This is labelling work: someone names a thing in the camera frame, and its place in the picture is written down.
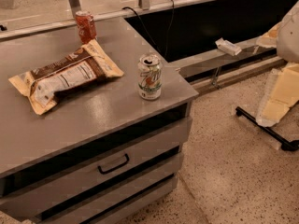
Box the black drawer handle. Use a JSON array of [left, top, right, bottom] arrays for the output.
[[97, 153, 130, 175]]

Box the black cable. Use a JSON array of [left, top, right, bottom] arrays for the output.
[[121, 0, 176, 58]]

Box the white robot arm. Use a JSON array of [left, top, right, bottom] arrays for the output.
[[256, 1, 299, 127]]

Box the red coke can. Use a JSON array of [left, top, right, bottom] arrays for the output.
[[75, 10, 96, 44]]

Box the black metal stand base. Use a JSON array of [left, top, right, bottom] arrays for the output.
[[235, 106, 299, 152]]

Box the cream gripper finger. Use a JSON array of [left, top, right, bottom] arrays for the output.
[[256, 23, 280, 48], [256, 63, 299, 127]]

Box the white green 7up can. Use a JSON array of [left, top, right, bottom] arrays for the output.
[[137, 53, 163, 100]]

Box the white small box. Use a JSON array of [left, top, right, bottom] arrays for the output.
[[216, 38, 242, 56]]

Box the grey drawer cabinet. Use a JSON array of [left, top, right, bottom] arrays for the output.
[[0, 18, 196, 224]]

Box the brown chip bag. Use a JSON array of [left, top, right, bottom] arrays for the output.
[[9, 39, 123, 115]]

